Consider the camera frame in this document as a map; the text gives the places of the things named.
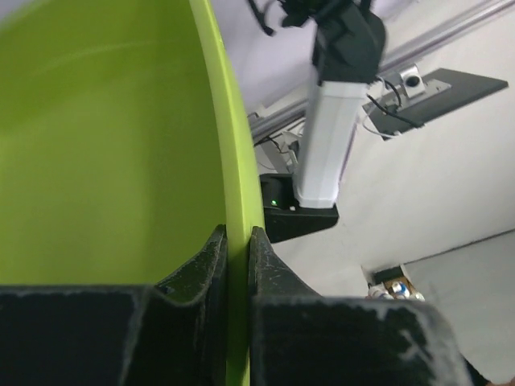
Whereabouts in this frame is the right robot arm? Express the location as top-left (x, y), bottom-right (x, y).
top-left (260, 1), bottom-right (387, 243)

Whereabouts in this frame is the green plastic basin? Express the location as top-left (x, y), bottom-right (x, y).
top-left (1, 1), bottom-right (264, 385)

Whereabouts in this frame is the aluminium extrusion rail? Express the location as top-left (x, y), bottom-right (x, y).
top-left (247, 0), bottom-right (515, 140)

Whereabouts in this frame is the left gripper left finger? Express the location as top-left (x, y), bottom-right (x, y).
top-left (1, 226), bottom-right (228, 385)

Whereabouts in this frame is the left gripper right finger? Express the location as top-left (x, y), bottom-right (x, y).
top-left (249, 228), bottom-right (471, 385)

